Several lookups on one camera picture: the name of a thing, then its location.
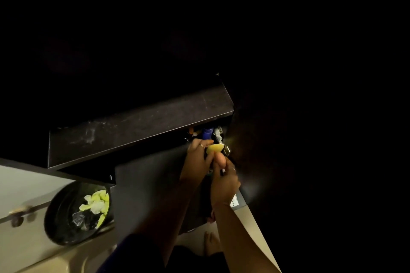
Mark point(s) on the person's left hand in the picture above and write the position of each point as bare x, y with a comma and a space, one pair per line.
197, 164

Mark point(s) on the person's right hand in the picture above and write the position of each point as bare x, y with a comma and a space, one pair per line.
225, 186

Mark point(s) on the white tube with red label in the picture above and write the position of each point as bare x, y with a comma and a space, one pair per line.
234, 201

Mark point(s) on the yellow makeup sponge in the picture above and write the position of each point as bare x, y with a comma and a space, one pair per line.
215, 148

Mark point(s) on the pink makeup sponge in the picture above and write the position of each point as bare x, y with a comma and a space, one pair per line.
220, 159

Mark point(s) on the blue plastic bottle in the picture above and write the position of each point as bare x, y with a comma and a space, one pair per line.
207, 133

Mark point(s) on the orange lip balm stick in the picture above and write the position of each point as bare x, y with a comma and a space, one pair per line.
191, 130

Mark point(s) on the person's left forearm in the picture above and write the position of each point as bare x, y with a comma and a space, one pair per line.
173, 215

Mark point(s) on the person's right forearm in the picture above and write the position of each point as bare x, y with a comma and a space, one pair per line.
240, 240

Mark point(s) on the person's bare foot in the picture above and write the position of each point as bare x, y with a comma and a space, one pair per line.
212, 244

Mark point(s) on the person's dark trousers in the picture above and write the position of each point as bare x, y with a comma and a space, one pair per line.
198, 264

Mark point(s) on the metal cabinet hinge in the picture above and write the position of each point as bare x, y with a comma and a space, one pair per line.
219, 135

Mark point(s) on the dark cabinet shelf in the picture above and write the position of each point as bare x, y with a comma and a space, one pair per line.
144, 125

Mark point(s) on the yellow crumpled wipes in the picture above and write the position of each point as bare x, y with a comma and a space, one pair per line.
102, 197

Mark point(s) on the blue patterned left sleeve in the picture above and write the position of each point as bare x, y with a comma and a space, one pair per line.
131, 256

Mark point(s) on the clear plastic wrapper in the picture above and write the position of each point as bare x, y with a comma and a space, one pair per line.
77, 219

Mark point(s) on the black round waste bin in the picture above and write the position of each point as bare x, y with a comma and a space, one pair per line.
61, 215

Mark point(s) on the pale cabinet door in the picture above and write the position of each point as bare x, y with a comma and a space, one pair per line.
25, 186

